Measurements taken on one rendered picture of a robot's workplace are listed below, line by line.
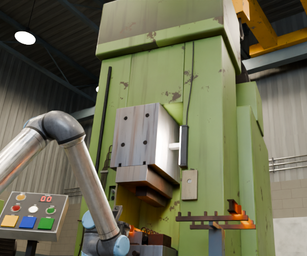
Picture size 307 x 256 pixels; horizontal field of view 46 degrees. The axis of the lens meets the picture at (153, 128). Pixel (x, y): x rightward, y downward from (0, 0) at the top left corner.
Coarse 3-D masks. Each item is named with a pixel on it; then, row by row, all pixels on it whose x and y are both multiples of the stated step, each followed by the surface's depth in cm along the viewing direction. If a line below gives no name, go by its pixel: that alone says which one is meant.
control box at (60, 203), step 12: (12, 192) 217; (12, 204) 210; (24, 204) 210; (36, 204) 211; (48, 204) 211; (60, 204) 212; (0, 216) 202; (36, 216) 204; (48, 216) 204; (60, 216) 205; (0, 228) 196; (12, 228) 196; (24, 228) 197; (36, 228) 197; (60, 228) 205; (36, 240) 200; (48, 240) 200
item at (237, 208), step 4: (228, 200) 141; (232, 200) 141; (232, 204) 141; (236, 204) 146; (232, 208) 140; (236, 208) 147; (240, 208) 146; (232, 212) 142; (236, 212) 143; (240, 212) 145; (244, 224) 169; (248, 224) 169
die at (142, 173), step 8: (120, 168) 214; (128, 168) 212; (136, 168) 210; (144, 168) 208; (120, 176) 212; (128, 176) 210; (136, 176) 207; (144, 176) 205; (152, 176) 213; (160, 176) 224; (120, 184) 215; (128, 184) 214; (136, 184) 213; (144, 184) 212; (152, 184) 212; (160, 184) 222; (168, 184) 235; (160, 192) 225; (168, 192) 233
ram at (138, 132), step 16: (128, 112) 229; (144, 112) 224; (160, 112) 222; (128, 128) 224; (144, 128) 219; (160, 128) 219; (176, 128) 247; (112, 144) 224; (128, 144) 219; (144, 144) 215; (160, 144) 216; (176, 144) 227; (112, 160) 219; (128, 160) 214; (144, 160) 210; (160, 160) 213; (176, 160) 240; (176, 176) 236
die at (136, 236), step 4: (132, 232) 194; (136, 232) 194; (140, 232) 193; (144, 232) 195; (128, 236) 194; (132, 236) 194; (136, 236) 193; (140, 236) 192; (132, 240) 193; (136, 240) 192; (140, 240) 191; (140, 244) 190
